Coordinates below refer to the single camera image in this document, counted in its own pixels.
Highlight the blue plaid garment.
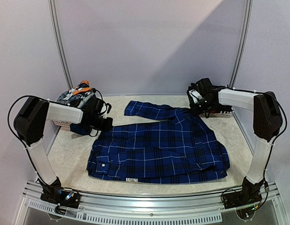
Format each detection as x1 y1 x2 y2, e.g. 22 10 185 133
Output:
87 101 230 184

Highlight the black t-shirt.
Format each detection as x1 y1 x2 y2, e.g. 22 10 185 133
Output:
187 83 197 96

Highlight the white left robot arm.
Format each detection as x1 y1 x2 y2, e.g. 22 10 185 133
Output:
8 87 113 203

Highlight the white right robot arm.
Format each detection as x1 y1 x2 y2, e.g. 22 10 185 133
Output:
186 78 287 204

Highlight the camouflage orange garment pile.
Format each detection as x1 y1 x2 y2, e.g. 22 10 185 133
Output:
56 80 95 108

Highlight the solid navy blue garment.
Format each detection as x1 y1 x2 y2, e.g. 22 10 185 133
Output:
70 123 92 136

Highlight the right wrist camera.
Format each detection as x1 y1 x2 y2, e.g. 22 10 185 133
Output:
189 90 202 104

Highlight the right aluminium frame post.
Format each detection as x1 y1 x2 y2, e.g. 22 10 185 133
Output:
229 0 253 88

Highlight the aluminium frame post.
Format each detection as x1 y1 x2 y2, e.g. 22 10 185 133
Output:
229 0 253 88
48 0 73 89

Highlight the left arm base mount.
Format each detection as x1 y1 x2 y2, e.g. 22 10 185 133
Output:
40 187 82 209

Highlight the aluminium front rail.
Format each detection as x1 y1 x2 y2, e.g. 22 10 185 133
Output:
16 182 288 225

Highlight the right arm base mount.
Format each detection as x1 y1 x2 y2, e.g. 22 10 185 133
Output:
220 188 269 211

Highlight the left aluminium frame post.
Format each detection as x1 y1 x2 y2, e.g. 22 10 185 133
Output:
48 0 73 89

